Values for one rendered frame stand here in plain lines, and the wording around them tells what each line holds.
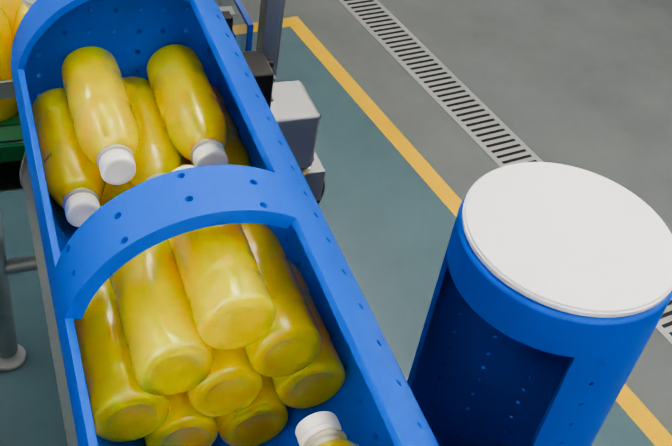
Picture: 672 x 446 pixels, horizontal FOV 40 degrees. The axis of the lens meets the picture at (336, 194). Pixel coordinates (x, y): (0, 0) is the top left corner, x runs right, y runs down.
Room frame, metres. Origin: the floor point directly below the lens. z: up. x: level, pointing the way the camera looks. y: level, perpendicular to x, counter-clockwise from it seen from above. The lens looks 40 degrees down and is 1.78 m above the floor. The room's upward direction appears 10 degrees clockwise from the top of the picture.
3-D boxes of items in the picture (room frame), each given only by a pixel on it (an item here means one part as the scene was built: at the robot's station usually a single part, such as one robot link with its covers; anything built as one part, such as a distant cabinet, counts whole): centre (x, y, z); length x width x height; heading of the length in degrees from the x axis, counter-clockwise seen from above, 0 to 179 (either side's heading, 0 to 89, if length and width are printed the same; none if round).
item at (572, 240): (0.89, -0.30, 1.03); 0.28 x 0.28 x 0.01
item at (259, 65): (1.19, 0.17, 0.95); 0.10 x 0.07 x 0.10; 117
